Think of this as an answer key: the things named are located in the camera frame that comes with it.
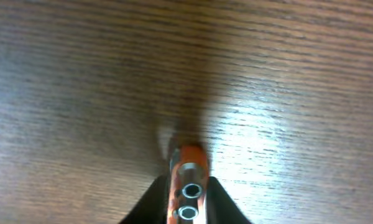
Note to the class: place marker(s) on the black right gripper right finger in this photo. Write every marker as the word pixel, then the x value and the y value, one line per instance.
pixel 220 208

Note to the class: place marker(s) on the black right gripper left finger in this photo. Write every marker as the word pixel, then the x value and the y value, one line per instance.
pixel 152 206

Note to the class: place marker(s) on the strip of screwdriver bits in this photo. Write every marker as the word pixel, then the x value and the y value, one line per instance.
pixel 187 185

